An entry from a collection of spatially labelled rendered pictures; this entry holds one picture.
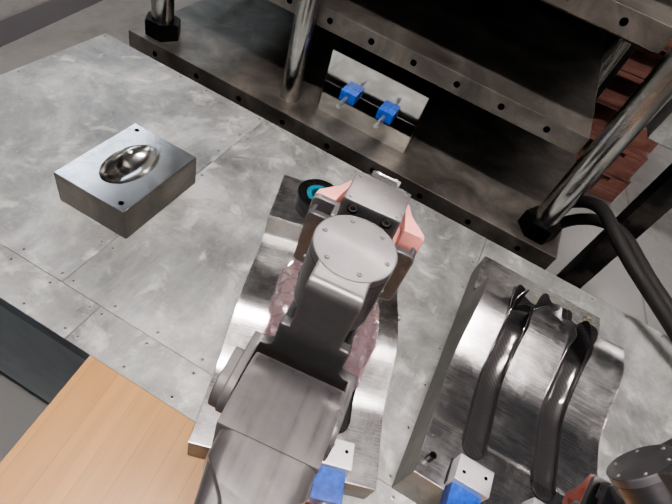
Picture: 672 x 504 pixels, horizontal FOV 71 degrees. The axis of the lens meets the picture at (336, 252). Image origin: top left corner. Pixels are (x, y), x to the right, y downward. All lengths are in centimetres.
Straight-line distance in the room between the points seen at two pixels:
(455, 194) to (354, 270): 99
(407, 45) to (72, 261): 85
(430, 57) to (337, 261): 96
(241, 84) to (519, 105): 72
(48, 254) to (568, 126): 108
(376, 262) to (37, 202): 80
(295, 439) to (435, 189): 101
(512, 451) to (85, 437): 60
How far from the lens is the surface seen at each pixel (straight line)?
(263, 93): 136
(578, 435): 88
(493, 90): 119
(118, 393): 78
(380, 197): 33
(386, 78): 124
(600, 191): 330
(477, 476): 71
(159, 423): 76
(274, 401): 31
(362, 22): 125
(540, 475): 81
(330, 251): 29
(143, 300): 85
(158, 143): 102
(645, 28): 114
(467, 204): 125
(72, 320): 85
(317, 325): 30
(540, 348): 87
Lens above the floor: 151
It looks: 48 degrees down
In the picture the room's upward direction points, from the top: 22 degrees clockwise
